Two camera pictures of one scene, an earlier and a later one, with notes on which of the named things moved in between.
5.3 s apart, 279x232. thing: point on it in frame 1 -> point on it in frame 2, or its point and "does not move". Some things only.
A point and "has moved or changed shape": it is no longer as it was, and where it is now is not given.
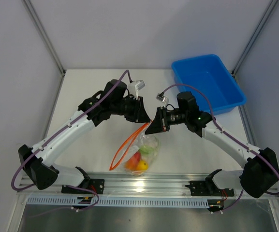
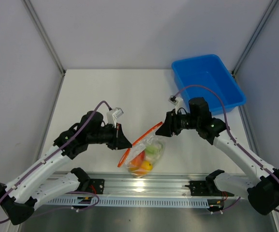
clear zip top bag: [138, 153] has moved or changed shape
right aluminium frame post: [262, 22] does not move
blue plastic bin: [211, 74] does not move
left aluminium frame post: [28, 5] does not move
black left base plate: [97, 185] does not move
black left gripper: [139, 114] -> [119, 141]
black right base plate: [208, 188] does not move
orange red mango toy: [132, 164] has moved or changed shape
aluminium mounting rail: [138, 186] does not move
